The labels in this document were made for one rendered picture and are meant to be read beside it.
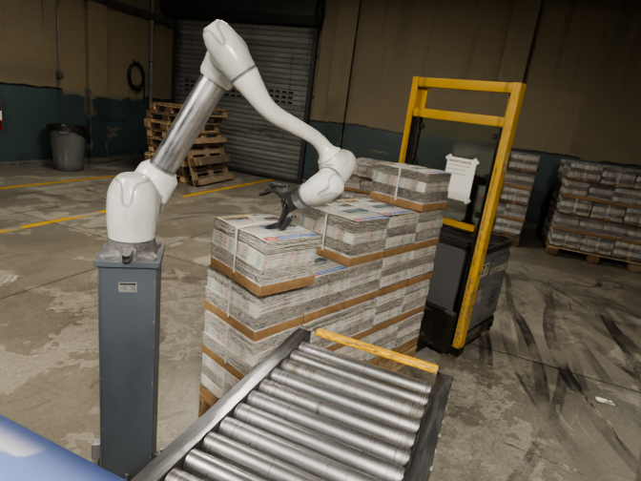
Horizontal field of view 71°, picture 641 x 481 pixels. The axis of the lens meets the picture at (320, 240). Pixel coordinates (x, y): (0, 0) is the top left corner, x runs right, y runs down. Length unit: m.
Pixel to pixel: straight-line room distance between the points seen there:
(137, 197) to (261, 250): 0.48
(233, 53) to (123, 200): 0.59
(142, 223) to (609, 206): 6.26
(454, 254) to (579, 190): 3.82
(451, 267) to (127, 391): 2.32
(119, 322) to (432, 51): 7.76
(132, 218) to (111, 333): 0.42
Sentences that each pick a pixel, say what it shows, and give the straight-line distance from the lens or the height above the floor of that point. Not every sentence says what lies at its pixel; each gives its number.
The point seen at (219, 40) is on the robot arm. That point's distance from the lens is 1.58.
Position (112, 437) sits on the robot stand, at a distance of 1.99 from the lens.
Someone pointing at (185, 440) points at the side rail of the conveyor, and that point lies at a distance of 1.17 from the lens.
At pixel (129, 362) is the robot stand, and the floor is 0.62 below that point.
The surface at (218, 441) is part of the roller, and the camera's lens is 1.17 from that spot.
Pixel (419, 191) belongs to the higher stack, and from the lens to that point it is 2.65.
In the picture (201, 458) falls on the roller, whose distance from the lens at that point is 1.13.
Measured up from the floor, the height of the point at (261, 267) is 0.96.
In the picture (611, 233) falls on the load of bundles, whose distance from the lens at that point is 7.13.
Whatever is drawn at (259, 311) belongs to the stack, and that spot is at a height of 0.74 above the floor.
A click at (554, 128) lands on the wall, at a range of 8.58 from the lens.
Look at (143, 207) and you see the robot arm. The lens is 1.60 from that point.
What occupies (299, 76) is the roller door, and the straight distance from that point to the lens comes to 9.45.
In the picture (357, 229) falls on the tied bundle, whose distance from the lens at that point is 2.19.
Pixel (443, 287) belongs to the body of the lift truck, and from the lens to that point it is 3.45.
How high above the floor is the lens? 1.56
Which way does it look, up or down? 16 degrees down
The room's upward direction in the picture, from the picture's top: 7 degrees clockwise
